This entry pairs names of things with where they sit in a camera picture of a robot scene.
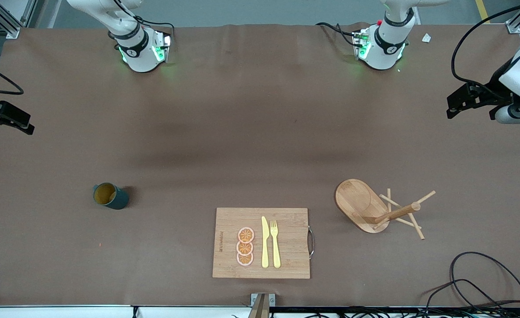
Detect teal cup yellow inside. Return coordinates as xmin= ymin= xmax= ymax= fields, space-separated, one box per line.
xmin=93 ymin=182 xmax=130 ymax=210

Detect wooden cup rack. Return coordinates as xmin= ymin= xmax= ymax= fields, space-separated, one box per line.
xmin=335 ymin=179 xmax=436 ymax=240

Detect yellow floor tape strip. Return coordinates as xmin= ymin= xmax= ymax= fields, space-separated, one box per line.
xmin=475 ymin=0 xmax=490 ymax=23

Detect brown table cover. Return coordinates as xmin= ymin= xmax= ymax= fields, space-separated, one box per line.
xmin=0 ymin=22 xmax=520 ymax=308

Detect yellow plastic fork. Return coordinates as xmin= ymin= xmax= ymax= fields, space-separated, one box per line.
xmin=270 ymin=220 xmax=282 ymax=269

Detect yellow plastic knife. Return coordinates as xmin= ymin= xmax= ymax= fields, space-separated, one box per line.
xmin=261 ymin=216 xmax=270 ymax=269

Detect black left arm wrist cable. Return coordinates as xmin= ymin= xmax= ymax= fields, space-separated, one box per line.
xmin=451 ymin=0 xmax=520 ymax=95

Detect black arm wrist cable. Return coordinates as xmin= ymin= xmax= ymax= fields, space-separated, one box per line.
xmin=451 ymin=0 xmax=520 ymax=95
xmin=0 ymin=58 xmax=25 ymax=96

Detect black right arm wrist cable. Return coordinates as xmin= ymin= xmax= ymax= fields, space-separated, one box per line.
xmin=0 ymin=58 xmax=25 ymax=96

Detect black left arm base cable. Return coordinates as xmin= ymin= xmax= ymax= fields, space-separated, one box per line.
xmin=316 ymin=22 xmax=358 ymax=47

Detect black arm base cable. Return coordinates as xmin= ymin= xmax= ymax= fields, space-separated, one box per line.
xmin=316 ymin=22 xmax=358 ymax=47
xmin=110 ymin=0 xmax=175 ymax=40

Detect black right arm base cable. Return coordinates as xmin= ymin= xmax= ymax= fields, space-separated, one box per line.
xmin=110 ymin=0 xmax=175 ymax=40

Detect white table edge rail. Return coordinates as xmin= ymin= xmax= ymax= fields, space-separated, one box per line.
xmin=0 ymin=305 xmax=254 ymax=318

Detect bamboo cutting board metal handle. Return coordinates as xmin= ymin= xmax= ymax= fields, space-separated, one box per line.
xmin=212 ymin=208 xmax=315 ymax=280

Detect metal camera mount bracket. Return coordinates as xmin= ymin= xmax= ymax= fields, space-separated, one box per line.
xmin=250 ymin=292 xmax=276 ymax=318

